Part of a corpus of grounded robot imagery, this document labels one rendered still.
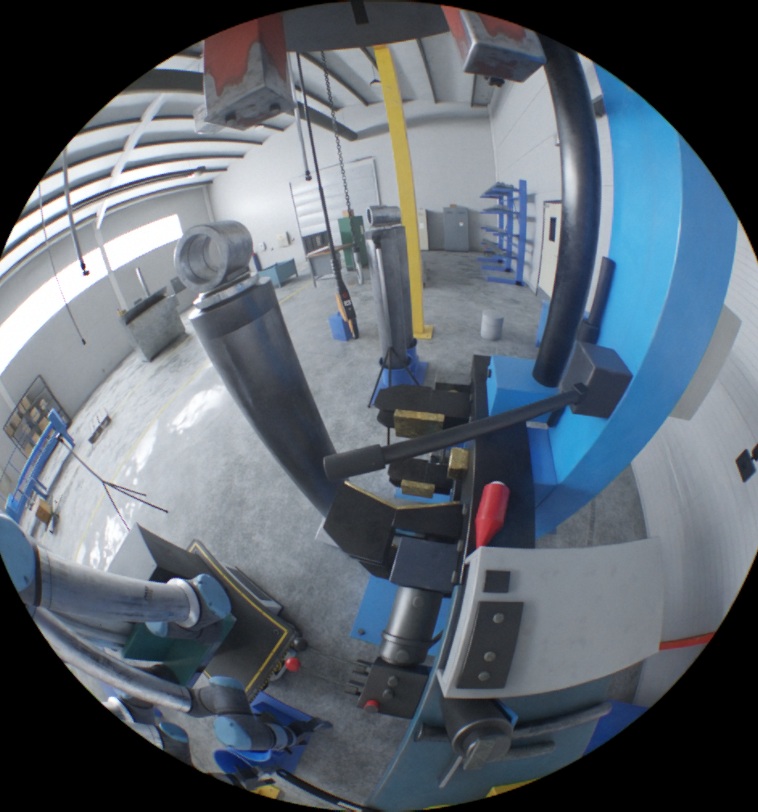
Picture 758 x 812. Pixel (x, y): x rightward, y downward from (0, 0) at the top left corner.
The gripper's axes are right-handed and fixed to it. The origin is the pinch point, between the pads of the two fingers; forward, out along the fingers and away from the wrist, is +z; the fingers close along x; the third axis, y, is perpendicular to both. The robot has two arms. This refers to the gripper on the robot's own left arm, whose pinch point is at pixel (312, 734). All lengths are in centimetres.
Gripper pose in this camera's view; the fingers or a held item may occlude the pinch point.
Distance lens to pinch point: 99.8
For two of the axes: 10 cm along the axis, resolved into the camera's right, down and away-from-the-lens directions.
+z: 3.8, 8.5, 3.8
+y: 7.2, 0.0, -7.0
